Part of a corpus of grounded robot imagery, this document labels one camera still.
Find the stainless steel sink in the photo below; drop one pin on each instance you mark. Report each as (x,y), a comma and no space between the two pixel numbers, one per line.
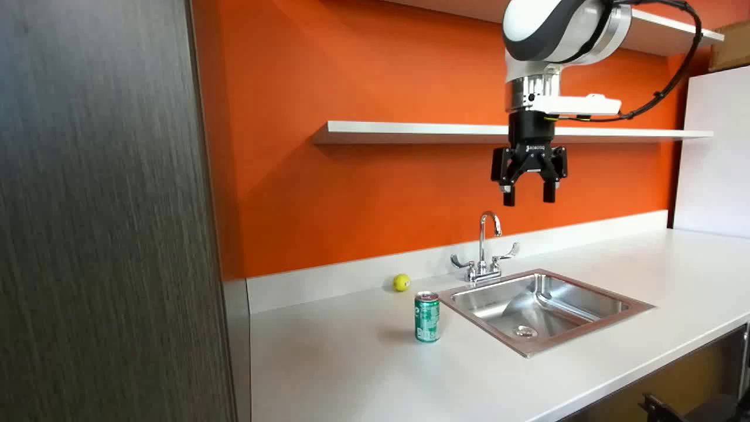
(539,312)

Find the chrome sink faucet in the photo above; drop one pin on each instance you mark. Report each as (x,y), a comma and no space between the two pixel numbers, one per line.
(485,262)

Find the long white wall shelf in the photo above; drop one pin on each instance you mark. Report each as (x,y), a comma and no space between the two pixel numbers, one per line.
(422,132)

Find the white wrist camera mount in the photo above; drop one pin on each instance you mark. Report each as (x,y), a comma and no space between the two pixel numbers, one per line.
(582,106)

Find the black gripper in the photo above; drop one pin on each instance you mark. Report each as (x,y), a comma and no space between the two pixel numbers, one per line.
(530,145)

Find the green soda can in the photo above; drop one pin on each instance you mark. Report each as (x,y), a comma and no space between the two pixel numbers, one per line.
(428,319)

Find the dark wood cabinet panel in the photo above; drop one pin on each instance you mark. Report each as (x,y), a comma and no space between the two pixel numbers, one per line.
(102,218)

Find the yellow-green ball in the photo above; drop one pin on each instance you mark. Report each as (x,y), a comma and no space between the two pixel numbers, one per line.
(401,282)

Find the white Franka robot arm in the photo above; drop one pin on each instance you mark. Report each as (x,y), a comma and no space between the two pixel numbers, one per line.
(546,24)

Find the white backsplash strip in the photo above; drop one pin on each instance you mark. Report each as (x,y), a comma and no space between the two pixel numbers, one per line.
(337,278)

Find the white side panel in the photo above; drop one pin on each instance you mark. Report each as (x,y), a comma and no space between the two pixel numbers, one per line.
(716,155)

